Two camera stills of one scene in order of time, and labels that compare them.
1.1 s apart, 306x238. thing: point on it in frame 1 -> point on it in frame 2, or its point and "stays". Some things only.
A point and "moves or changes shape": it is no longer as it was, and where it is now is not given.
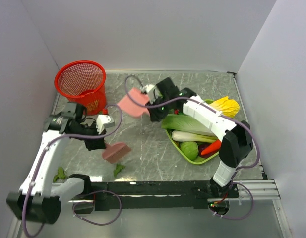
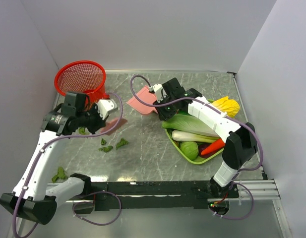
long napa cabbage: [187, 123] stays
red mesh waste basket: [83, 82] stays
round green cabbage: [190, 149] stays
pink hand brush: [114, 151] -> [110, 123]
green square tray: [176, 148] stays
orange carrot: [215, 146] stays
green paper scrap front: [118, 167] -> [122, 142]
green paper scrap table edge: [61, 174] stays
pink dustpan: [131, 109] moves or changes shape
